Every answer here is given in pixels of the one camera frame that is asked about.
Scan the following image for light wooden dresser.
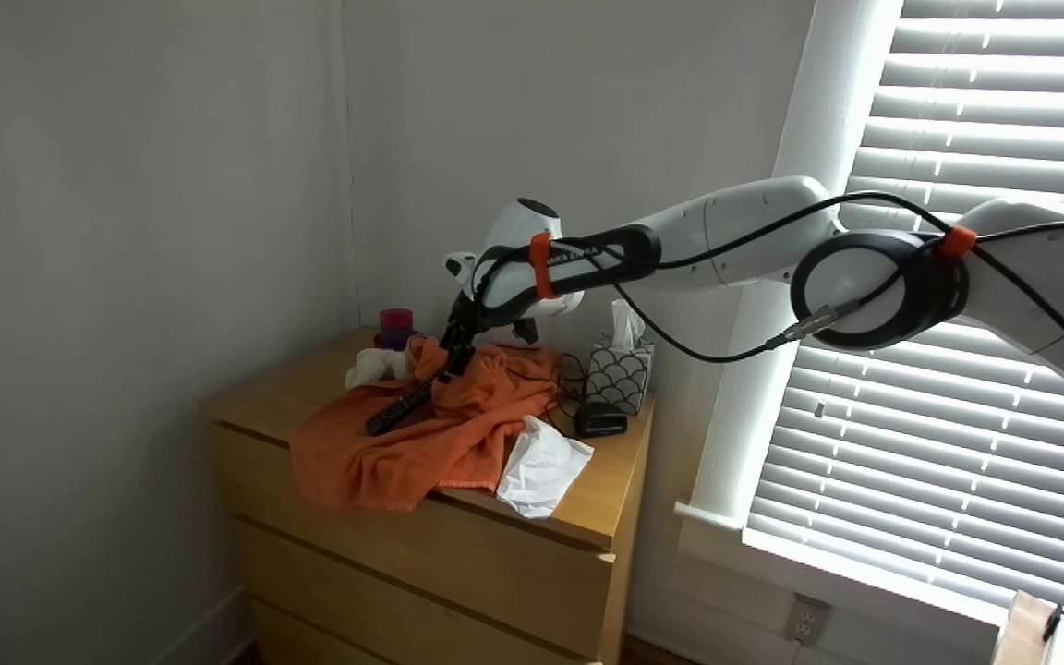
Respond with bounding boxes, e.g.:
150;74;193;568
205;332;658;665

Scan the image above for white wall outlet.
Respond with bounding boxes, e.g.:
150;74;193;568
784;592;834;649

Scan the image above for orange cable strap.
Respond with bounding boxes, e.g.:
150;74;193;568
525;229;557;302
934;223;985;262

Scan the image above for small black button device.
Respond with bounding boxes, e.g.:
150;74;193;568
571;400;631;442

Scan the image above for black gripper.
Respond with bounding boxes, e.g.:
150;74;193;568
430;286;494;388

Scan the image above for orange towel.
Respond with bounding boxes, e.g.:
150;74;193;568
288;337;565;513

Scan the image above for white window frame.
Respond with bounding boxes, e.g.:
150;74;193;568
672;0;1005;637

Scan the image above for black wire holder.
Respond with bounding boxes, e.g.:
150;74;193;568
555;347;597;409

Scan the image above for white paper towel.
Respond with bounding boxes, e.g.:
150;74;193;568
491;412;599;521

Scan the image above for dark red candle jar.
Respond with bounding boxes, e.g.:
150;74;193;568
376;307;427;356

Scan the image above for small white soft object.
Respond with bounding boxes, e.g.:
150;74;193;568
344;345;413;393

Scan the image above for black TV remote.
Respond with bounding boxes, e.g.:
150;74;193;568
363;382;441;438

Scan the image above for large white window blinds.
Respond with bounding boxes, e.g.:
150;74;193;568
748;0;1064;637

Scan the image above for brown cardboard box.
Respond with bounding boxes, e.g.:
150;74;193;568
993;587;1064;665

